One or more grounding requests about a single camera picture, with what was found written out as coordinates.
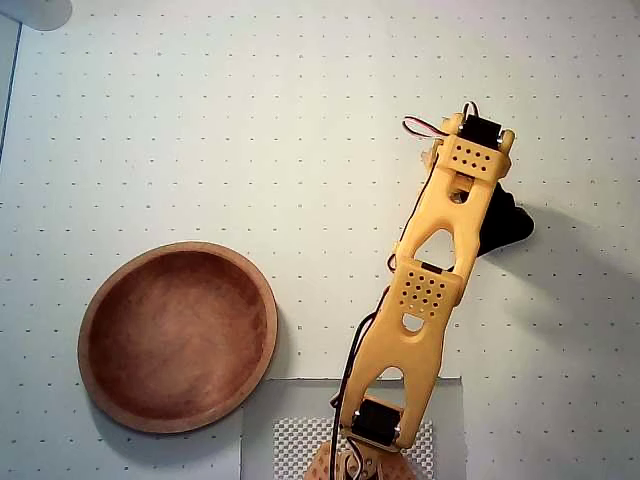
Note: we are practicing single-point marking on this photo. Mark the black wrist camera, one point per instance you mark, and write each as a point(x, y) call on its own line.
point(505, 220)

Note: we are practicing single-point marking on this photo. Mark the grey base plate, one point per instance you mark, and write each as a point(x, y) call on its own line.
point(450, 450)

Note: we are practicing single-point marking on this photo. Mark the white cylindrical object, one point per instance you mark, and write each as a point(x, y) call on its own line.
point(45, 12)

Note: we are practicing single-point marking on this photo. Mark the white grid anti-slip mat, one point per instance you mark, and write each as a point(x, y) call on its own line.
point(295, 440)

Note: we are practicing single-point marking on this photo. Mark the wooden clothespin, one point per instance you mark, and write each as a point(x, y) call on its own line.
point(428, 157)

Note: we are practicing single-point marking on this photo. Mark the brown wooden bowl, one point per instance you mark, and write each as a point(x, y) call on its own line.
point(165, 325)

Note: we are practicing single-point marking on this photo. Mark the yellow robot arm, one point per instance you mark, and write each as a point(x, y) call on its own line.
point(425, 350)

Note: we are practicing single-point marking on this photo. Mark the white dotted grid mat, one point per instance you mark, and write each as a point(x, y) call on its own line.
point(250, 125)

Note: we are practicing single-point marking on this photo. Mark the tan robot base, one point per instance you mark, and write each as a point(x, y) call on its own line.
point(325, 462)

